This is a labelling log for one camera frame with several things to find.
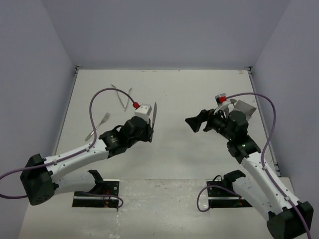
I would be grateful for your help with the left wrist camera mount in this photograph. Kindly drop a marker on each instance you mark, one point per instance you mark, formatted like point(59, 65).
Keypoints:
point(143, 111)

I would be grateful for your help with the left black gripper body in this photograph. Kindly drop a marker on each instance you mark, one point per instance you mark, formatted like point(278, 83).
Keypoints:
point(145, 135)

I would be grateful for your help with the clear plastic utensil container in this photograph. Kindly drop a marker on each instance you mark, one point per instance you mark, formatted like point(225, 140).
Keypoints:
point(245, 108)

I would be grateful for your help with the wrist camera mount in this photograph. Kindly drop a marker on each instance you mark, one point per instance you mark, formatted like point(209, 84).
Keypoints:
point(222, 103)
point(143, 111)

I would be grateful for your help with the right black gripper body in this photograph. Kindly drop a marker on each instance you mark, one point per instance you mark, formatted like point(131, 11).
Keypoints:
point(216, 122)

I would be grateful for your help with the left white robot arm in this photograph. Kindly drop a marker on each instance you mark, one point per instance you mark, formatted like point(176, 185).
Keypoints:
point(43, 178)

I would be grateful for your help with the short steel knife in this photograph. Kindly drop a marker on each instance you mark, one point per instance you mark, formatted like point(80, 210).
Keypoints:
point(154, 115)

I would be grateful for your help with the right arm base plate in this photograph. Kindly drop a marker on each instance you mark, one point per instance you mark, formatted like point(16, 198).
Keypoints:
point(219, 198)

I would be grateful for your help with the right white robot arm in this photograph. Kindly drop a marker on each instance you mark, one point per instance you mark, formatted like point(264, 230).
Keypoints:
point(286, 216)

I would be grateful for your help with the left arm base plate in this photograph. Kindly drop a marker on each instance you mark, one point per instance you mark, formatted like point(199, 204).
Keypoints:
point(103, 196)

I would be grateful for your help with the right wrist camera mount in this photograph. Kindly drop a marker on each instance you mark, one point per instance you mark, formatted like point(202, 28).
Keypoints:
point(222, 103)

